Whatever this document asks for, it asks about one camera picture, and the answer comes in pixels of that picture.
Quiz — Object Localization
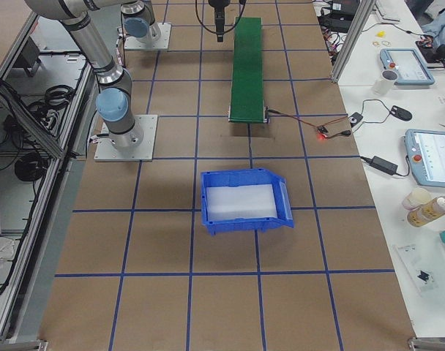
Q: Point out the teach pendant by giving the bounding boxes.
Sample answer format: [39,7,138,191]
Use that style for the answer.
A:
[379,48,435,86]
[404,129,445,188]

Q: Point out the green conveyor belt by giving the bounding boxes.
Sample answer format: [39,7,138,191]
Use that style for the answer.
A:
[228,17,268,124]

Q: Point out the black oval mouse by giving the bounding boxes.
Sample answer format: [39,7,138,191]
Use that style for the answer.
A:
[390,105,413,121]

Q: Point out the clear plastic bag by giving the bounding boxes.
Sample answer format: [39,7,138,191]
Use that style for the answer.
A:
[393,244,445,297]

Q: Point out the white cup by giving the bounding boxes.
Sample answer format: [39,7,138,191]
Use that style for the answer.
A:
[372,69,398,96]

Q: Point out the upper teach pendant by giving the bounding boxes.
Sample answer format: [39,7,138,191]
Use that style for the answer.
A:
[379,48,435,86]

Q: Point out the aluminium frame post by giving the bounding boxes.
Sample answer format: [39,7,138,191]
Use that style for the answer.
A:
[331,0,375,83]

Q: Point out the blue plastic bin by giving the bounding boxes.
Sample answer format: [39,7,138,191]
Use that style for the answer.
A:
[201,168,294,235]

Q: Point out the red lit circuit board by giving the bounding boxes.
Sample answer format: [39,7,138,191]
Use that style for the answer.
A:
[316,126,329,140]

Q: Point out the yellow drink can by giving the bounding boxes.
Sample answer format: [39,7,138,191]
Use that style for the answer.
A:
[407,196,445,227]

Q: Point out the black power adapter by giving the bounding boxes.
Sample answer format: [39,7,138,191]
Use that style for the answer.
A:
[369,156,397,176]

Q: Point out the white foam pad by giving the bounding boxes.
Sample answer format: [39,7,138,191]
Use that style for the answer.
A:
[206,184,277,221]

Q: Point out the lower teach pendant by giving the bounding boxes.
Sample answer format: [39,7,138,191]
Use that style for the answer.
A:
[404,129,445,188]

